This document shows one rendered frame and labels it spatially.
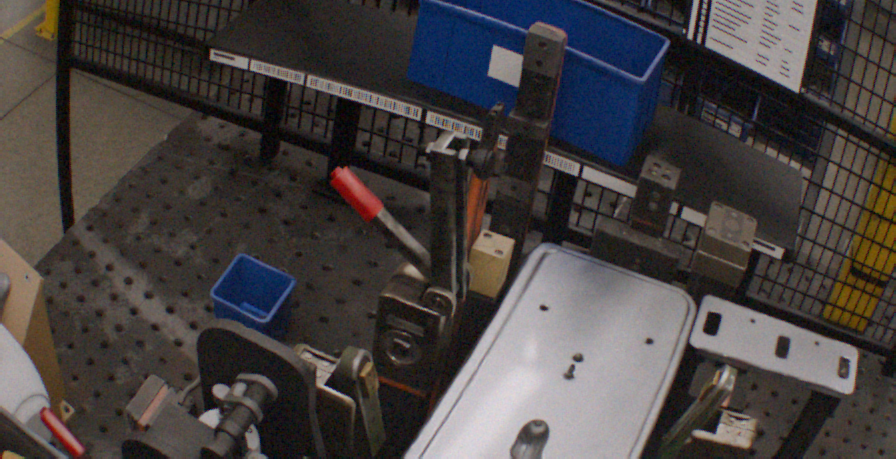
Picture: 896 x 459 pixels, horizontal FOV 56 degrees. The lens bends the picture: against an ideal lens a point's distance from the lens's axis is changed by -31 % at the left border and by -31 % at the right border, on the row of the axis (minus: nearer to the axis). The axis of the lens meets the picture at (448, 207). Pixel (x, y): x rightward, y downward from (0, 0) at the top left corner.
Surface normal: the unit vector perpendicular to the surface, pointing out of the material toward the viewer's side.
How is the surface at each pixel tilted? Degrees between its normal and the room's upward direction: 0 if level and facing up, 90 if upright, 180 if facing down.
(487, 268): 90
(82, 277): 0
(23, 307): 47
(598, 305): 0
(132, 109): 0
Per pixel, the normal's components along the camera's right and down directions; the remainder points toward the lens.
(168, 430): 0.14, -0.79
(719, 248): -0.36, 0.50
